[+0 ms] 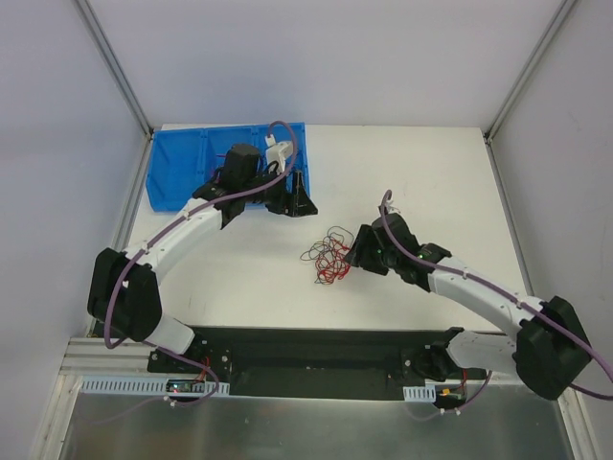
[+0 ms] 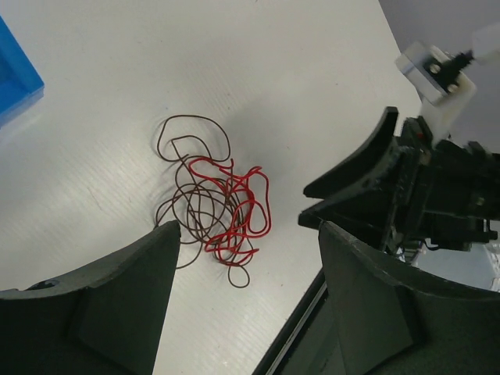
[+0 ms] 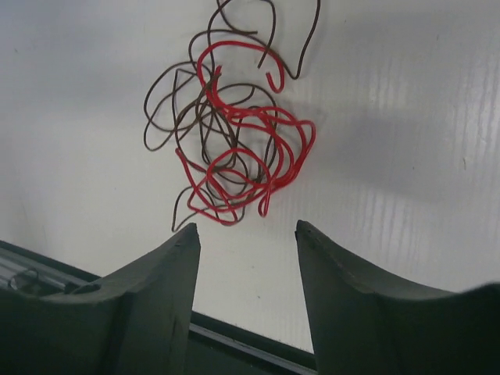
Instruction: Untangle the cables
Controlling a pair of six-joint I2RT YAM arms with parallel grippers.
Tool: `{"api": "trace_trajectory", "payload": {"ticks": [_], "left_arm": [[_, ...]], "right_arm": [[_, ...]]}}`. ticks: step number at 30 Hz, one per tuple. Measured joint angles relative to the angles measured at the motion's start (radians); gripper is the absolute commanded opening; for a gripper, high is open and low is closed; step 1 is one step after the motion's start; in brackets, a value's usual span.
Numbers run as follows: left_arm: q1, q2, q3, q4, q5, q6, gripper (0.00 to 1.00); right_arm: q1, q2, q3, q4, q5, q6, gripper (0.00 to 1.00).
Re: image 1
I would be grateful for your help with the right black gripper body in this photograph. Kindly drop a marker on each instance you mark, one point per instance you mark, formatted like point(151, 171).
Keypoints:
point(367, 246)

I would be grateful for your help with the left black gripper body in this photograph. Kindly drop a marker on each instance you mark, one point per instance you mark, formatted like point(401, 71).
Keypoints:
point(285, 193)

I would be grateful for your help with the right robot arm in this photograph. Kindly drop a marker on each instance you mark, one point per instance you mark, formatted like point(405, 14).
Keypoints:
point(540, 342)

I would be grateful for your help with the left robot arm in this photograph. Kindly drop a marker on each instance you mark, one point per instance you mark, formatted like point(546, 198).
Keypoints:
point(124, 294)

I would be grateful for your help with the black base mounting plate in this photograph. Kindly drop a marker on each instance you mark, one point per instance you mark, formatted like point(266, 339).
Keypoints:
point(311, 364)

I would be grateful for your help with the blue plastic divided bin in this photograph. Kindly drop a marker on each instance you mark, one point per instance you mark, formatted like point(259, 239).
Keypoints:
point(182, 160)

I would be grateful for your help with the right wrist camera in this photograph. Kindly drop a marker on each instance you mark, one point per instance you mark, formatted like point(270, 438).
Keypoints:
point(388, 207)

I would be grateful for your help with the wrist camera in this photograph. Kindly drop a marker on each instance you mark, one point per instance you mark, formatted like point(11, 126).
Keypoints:
point(276, 153)
point(388, 207)

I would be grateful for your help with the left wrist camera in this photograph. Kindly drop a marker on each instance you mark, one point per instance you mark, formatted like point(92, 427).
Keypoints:
point(276, 153)

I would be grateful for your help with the right white cable duct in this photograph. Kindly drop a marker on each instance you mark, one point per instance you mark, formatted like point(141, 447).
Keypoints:
point(420, 394)

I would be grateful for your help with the white cable duct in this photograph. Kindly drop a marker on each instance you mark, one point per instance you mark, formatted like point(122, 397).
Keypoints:
point(133, 386)
point(420, 394)

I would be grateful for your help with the left aluminium frame post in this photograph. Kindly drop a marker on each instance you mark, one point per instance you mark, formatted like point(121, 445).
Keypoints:
point(115, 69)

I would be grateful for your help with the aluminium frame post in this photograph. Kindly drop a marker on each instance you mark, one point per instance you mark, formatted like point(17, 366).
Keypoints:
point(115, 69)
point(561, 15)

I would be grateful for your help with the left white cable duct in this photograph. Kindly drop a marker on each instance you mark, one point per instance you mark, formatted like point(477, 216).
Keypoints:
point(133, 386)

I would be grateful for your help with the right aluminium frame post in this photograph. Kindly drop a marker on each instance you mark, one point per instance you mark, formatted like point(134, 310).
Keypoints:
point(561, 15)

